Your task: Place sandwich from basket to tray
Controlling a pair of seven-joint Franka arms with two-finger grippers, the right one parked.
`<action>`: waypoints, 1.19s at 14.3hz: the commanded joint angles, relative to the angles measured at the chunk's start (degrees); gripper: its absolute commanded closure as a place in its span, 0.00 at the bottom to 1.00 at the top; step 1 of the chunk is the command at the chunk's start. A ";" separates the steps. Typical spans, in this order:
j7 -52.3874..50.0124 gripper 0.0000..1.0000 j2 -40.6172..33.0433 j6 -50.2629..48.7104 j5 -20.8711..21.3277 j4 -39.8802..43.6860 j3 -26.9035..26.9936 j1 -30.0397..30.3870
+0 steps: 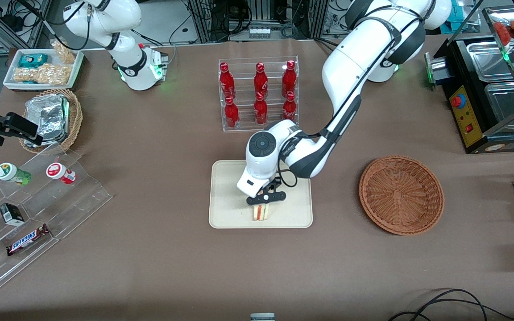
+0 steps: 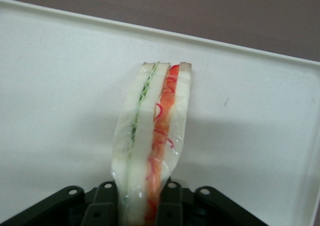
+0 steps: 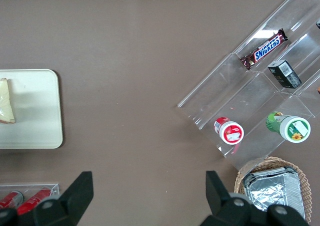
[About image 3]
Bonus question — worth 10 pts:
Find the clear acrylic tiered shelf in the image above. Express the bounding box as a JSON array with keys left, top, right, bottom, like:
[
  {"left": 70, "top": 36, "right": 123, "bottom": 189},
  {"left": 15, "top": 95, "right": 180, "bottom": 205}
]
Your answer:
[{"left": 176, "top": 0, "right": 320, "bottom": 170}]

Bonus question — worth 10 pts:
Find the light tan wicker basket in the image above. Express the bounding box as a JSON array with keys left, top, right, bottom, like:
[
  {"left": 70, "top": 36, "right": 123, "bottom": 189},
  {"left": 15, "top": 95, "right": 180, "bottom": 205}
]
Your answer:
[{"left": 234, "top": 156, "right": 312, "bottom": 224}]

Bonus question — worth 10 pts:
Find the triangular wrapped sandwich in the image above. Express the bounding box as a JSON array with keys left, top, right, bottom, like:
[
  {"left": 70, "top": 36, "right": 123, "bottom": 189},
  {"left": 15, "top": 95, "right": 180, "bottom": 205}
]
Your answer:
[{"left": 0, "top": 77, "right": 16, "bottom": 124}]

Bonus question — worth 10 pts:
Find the cream white plastic tray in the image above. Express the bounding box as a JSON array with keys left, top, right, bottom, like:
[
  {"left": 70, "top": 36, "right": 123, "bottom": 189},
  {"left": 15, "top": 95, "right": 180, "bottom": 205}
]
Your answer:
[{"left": 0, "top": 69, "right": 64, "bottom": 149}]

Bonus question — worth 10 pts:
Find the clear acrylic can box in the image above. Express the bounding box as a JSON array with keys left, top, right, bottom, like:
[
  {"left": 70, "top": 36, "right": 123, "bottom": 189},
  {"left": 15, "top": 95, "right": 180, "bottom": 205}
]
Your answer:
[{"left": 0, "top": 182, "right": 60, "bottom": 204}]

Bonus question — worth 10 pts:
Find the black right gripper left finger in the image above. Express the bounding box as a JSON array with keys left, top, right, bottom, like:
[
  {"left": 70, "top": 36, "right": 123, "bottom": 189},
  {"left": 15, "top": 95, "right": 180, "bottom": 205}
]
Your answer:
[{"left": 0, "top": 171, "right": 94, "bottom": 226}]

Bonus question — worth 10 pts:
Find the red white lidded cup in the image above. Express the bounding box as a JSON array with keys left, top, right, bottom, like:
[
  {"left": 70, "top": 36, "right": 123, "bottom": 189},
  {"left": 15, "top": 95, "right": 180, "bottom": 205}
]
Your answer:
[{"left": 213, "top": 117, "right": 245, "bottom": 145}]

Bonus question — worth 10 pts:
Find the red soda can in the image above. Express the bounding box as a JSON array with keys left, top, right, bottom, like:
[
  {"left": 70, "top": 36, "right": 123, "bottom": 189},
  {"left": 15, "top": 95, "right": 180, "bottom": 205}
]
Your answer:
[
  {"left": 16, "top": 187, "right": 53, "bottom": 215},
  {"left": 0, "top": 190, "right": 25, "bottom": 209}
]

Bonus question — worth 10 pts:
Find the green white lidded cup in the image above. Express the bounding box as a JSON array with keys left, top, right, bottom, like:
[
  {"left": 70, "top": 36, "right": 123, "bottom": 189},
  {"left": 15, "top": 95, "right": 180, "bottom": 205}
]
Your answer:
[{"left": 265, "top": 111, "right": 312, "bottom": 143}]

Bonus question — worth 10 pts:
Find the small black carton box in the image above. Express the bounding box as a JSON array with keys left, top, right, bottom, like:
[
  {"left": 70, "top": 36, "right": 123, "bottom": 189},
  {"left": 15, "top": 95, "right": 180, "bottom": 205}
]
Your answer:
[{"left": 267, "top": 59, "right": 303, "bottom": 89}]

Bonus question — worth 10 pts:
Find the Snickers chocolate bar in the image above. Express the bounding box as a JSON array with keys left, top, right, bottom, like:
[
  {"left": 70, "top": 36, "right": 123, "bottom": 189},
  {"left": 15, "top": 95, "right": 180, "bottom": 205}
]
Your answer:
[{"left": 239, "top": 28, "right": 289, "bottom": 71}]

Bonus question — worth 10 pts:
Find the aluminium foil container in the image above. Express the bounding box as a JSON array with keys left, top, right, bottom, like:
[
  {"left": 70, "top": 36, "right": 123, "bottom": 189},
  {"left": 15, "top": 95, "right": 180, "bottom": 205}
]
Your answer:
[{"left": 241, "top": 165, "right": 306, "bottom": 220}]

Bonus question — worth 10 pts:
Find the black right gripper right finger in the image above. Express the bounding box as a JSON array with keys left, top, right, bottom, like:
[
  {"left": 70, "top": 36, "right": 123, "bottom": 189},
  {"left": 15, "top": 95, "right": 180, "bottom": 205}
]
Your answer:
[{"left": 197, "top": 170, "right": 310, "bottom": 226}]

